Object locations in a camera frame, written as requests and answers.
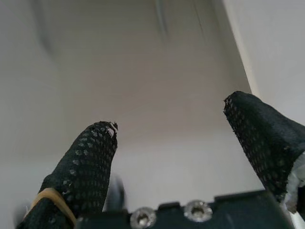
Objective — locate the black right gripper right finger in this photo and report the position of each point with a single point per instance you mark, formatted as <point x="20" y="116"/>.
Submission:
<point x="259" y="138"/>

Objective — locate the tan rubber band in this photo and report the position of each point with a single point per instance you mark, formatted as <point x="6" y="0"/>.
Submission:
<point x="51" y="190"/>

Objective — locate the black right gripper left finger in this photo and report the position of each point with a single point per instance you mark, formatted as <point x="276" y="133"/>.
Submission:
<point x="85" y="171"/>

